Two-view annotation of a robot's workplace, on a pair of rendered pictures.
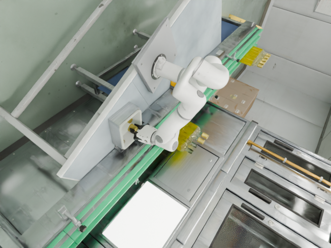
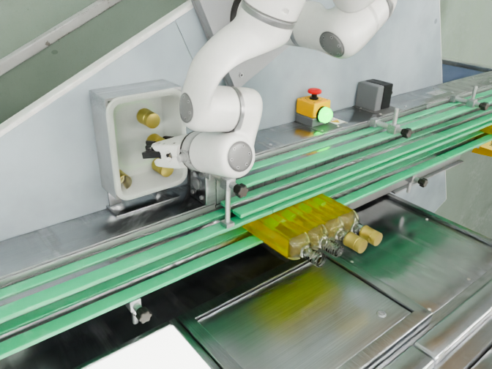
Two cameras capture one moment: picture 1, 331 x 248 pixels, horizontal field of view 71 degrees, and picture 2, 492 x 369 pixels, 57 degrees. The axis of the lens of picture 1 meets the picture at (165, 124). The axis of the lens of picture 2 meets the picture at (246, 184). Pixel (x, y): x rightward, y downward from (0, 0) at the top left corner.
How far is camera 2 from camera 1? 0.74 m
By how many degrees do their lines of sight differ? 26
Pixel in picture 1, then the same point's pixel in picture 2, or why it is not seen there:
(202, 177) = (346, 351)
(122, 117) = (126, 91)
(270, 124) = not seen: outside the picture
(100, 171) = (36, 243)
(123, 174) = (95, 264)
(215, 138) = (408, 273)
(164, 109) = (264, 146)
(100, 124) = (62, 95)
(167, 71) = not seen: hidden behind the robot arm
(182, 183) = (277, 353)
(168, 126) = (210, 47)
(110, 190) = (35, 289)
